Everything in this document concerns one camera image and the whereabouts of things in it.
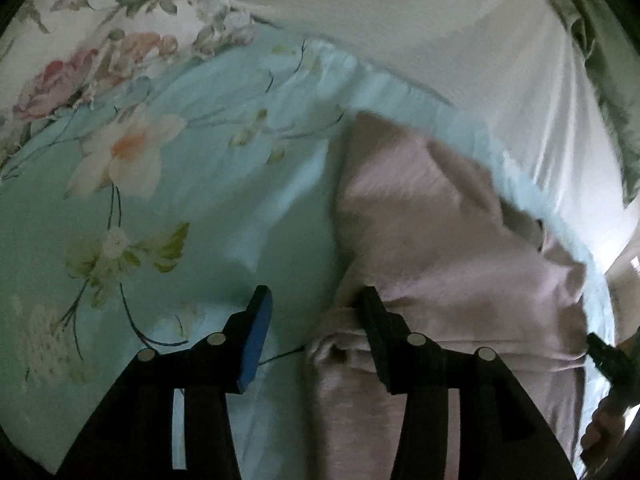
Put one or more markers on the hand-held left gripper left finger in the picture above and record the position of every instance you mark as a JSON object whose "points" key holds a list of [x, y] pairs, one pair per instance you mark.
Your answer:
{"points": [[256, 342]]}

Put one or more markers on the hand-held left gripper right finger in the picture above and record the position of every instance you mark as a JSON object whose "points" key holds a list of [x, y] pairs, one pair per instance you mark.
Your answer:
{"points": [[381, 332]]}

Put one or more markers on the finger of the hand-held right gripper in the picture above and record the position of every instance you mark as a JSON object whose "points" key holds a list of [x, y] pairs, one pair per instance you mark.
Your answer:
{"points": [[602, 352]]}

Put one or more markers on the pink small garment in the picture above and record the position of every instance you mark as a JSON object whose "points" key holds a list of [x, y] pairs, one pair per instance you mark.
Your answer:
{"points": [[440, 220]]}

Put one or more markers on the person's right hand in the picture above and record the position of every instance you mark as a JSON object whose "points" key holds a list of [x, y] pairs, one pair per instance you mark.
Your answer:
{"points": [[602, 427]]}

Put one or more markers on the light blue floral blanket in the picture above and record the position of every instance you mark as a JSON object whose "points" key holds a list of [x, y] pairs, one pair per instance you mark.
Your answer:
{"points": [[200, 200]]}

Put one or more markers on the white bed sheet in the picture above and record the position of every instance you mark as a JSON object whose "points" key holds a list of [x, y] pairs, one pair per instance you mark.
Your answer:
{"points": [[450, 35]]}

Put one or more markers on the white rose print pillow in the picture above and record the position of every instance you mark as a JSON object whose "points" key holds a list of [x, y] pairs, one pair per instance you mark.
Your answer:
{"points": [[100, 45]]}

